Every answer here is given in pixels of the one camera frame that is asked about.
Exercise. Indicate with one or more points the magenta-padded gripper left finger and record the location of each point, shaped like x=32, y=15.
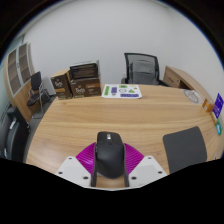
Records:
x=71, y=168

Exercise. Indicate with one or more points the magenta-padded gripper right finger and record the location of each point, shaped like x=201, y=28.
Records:
x=146, y=168

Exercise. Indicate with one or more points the black computer mouse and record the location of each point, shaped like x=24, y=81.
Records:
x=110, y=156

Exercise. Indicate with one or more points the dark grey mouse pad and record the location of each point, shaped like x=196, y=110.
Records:
x=185, y=148

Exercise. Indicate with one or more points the black leather office chair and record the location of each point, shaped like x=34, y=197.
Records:
x=15, y=136

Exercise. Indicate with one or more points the white sheet with coloured prints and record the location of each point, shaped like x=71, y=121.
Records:
x=121, y=91

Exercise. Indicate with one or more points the green pack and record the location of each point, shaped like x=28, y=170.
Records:
x=218, y=127

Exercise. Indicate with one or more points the small tan box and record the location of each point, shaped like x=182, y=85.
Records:
x=214, y=117

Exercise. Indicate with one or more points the grey round disc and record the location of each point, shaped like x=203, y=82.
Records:
x=191, y=96

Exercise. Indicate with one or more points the orange box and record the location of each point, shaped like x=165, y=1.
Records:
x=207, y=105

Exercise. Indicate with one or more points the wooden side desk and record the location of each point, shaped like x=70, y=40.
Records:
x=178, y=78

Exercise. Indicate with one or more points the black visitor chair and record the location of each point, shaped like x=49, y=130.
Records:
x=35, y=80

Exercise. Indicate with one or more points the purple standing card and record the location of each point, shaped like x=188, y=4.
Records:
x=219, y=105

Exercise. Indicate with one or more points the wooden shelf unit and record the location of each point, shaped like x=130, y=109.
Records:
x=15, y=90

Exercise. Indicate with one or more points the black mesh office chair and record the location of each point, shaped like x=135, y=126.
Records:
x=142, y=71

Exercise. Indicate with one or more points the black cardboard box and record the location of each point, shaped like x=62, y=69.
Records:
x=84, y=70

